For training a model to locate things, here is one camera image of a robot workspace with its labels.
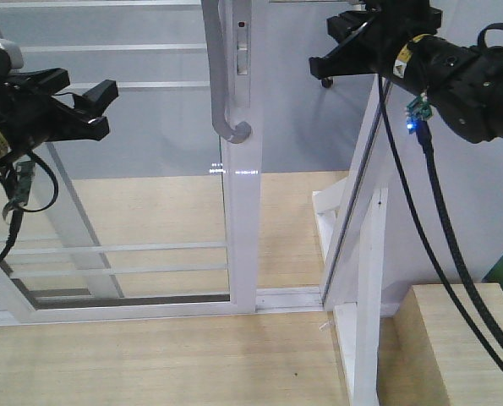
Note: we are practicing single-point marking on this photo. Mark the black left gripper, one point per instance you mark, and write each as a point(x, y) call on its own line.
point(30, 115)

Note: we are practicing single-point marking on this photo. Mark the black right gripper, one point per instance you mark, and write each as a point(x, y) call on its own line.
point(369, 40)

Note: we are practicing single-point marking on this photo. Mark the white sliding glass door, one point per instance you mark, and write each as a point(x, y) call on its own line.
point(161, 217)

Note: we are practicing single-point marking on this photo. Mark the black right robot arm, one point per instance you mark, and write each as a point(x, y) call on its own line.
point(464, 84)

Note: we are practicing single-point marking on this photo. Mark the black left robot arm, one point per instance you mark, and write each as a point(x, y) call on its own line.
point(30, 115)

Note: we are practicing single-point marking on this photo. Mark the aluminium door floor track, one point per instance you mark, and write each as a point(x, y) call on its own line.
point(288, 300)

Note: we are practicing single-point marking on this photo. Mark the grey office chair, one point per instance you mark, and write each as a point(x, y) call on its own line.
point(327, 83)

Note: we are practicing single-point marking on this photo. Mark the small green circuit board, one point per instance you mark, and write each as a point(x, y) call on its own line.
point(418, 109)

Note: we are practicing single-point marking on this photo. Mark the light wooden floor platform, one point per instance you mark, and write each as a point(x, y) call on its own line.
point(264, 359)

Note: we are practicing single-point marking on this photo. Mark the light wooden box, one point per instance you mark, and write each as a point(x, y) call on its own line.
point(446, 362)

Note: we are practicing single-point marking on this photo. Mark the grey door pull handle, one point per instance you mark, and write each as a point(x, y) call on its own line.
point(217, 60)

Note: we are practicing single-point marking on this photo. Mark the white partition wall panel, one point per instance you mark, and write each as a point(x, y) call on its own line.
point(470, 175)

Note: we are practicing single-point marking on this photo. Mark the white door frame post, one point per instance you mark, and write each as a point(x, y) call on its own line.
point(340, 277)

